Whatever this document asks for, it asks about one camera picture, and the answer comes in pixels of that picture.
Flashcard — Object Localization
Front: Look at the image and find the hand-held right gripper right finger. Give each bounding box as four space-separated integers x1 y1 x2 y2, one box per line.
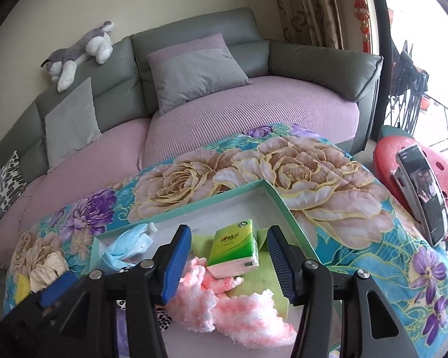
267 226 415 358

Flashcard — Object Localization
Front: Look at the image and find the black white patterned pillow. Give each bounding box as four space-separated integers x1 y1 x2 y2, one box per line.
0 150 27 217

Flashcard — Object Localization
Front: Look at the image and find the grey white husky plush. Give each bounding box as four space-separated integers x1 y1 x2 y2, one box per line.
41 20 116 93

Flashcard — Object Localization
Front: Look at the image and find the red hanging ornament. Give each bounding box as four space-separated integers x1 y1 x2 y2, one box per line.
341 0 372 55

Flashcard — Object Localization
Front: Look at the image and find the cream lace cloth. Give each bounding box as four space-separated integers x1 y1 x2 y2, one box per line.
29 251 70 293

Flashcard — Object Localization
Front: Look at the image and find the smartphone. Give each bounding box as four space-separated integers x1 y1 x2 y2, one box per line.
393 143 448 247

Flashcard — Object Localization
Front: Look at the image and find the green tissue pack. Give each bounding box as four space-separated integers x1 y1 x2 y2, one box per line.
207 219 260 280

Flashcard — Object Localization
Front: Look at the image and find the yellow green sponge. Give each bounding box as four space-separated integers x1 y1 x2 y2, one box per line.
14 273 33 305

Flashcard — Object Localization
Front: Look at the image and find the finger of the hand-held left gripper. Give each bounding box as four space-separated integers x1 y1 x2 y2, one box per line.
32 270 79 314

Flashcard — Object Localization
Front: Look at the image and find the dark door frame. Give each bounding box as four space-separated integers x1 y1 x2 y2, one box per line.
366 0 396 127

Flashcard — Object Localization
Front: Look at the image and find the grey sofa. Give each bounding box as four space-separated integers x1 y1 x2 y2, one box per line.
0 7 384 209

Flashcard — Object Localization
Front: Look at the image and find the black white leopard scrunchie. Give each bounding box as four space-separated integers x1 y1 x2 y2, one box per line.
117 265 172 332

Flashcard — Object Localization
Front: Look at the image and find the purple wipes packet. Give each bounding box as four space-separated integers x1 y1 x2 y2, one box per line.
114 300 131 358

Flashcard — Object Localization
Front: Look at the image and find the black drying rack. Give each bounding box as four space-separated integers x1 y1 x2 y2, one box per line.
386 39 448 150

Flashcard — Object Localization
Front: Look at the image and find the grey pillow with pink back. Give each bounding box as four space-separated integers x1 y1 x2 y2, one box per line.
147 33 254 115

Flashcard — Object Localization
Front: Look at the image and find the red plastic stool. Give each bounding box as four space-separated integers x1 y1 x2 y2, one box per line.
372 136 448 245

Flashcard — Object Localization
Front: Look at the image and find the floral printed blanket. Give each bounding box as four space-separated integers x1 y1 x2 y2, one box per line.
4 122 448 358

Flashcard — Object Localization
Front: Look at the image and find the plain grey pillow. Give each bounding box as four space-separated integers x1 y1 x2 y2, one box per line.
44 77 103 172

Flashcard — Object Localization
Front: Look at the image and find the green plastic stool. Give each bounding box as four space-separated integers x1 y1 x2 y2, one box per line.
379 125 411 140

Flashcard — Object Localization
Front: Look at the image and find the patterned beige curtain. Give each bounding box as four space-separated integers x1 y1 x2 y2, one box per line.
269 0 344 49

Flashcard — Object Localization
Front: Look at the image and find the green cloth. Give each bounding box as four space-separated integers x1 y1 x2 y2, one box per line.
191 227 290 308

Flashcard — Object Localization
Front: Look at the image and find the pink sofa cover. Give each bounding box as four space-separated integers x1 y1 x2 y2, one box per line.
0 75 360 269

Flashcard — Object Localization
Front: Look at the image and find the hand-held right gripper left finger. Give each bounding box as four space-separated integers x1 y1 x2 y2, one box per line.
45 224 192 358

